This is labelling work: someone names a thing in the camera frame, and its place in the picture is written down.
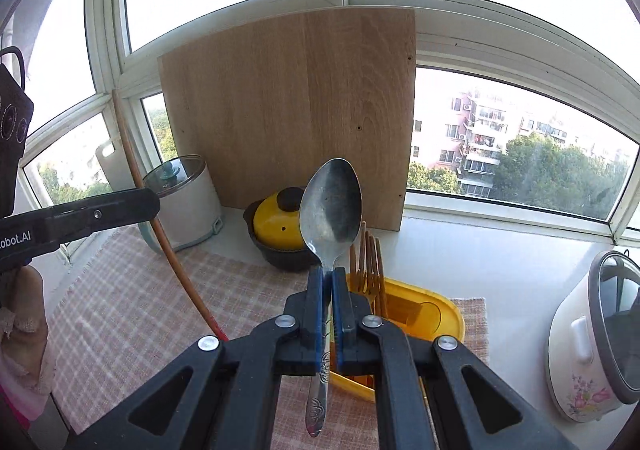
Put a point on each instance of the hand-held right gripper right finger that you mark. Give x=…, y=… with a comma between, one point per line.
x=341, y=325

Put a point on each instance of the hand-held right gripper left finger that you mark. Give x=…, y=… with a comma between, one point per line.
x=315, y=320

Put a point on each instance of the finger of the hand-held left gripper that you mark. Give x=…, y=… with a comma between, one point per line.
x=100, y=217

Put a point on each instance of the yellow plastic container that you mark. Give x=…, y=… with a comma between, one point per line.
x=440, y=325

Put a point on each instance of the metal spoon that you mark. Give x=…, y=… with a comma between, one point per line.
x=330, y=210

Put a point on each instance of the person's left forearm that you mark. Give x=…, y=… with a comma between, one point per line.
x=22, y=355

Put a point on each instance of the white cutting board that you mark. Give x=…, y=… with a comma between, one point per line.
x=106, y=160

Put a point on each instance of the white cooker with glass lid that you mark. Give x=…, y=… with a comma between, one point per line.
x=190, y=210

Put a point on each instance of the black pot with yellow lid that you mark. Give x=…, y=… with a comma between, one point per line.
x=272, y=225

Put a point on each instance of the pink checked cloth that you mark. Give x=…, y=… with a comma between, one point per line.
x=125, y=320

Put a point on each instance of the light wooden board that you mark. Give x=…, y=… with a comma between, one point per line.
x=280, y=105

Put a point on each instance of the white floral rice cooker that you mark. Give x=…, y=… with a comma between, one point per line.
x=575, y=355

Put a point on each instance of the pink apartment building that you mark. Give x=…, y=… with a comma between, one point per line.
x=480, y=130

